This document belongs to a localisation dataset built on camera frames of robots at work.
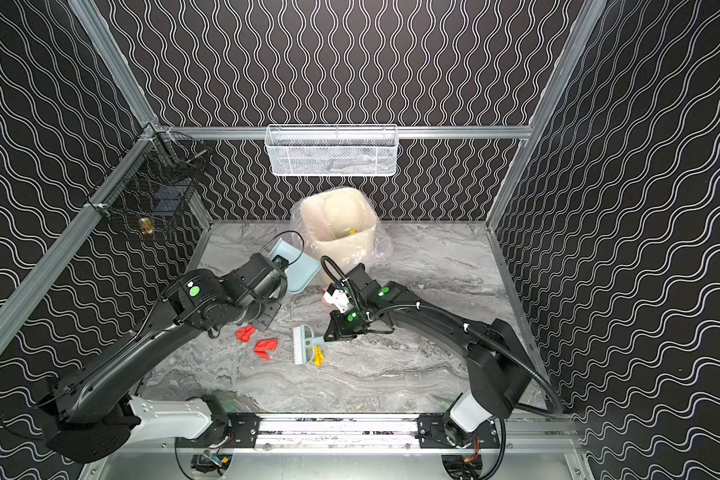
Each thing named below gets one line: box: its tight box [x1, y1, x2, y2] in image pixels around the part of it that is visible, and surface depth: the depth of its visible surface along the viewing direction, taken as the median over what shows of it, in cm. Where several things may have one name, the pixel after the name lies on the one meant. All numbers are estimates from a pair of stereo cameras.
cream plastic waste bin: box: [300, 187, 376, 284], surface depth 94 cm
